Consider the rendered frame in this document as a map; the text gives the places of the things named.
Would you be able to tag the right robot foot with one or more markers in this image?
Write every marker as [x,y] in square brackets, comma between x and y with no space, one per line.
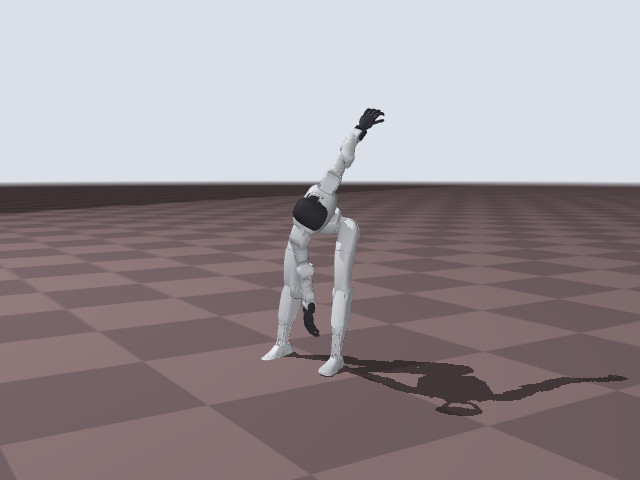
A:
[278,352]

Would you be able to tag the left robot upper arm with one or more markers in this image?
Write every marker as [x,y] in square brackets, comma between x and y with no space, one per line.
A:
[332,178]

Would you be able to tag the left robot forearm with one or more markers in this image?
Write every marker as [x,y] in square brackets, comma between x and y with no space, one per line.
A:
[350,142]

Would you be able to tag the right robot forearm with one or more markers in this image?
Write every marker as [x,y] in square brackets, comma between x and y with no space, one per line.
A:
[306,289]

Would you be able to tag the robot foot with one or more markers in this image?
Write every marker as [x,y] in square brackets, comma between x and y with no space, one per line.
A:
[332,366]
[278,352]

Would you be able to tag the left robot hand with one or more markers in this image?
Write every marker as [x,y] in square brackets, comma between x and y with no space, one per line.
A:
[367,120]

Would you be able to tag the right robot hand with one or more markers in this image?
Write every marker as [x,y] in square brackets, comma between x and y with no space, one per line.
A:
[308,320]

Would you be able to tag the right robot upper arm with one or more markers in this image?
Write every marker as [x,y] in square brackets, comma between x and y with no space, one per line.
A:
[300,239]

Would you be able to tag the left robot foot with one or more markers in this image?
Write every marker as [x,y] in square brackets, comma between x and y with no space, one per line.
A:
[332,366]

